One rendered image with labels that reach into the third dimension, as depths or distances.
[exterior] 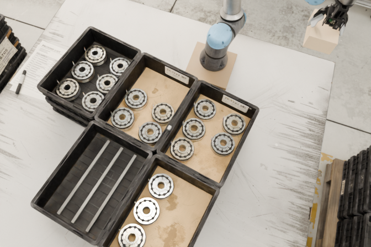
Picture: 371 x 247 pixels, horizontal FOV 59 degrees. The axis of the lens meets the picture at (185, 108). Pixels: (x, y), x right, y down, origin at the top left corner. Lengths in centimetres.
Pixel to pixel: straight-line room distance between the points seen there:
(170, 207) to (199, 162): 22
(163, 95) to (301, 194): 78
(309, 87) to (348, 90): 104
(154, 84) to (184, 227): 66
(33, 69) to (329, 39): 144
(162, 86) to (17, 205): 82
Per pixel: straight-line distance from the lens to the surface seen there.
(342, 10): 140
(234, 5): 162
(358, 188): 214
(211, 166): 143
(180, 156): 140
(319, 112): 183
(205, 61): 175
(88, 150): 148
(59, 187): 146
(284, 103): 178
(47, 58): 191
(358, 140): 272
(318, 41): 152
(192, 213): 138
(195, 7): 302
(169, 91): 155
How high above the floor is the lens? 219
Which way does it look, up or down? 64 degrees down
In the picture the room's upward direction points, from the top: 7 degrees clockwise
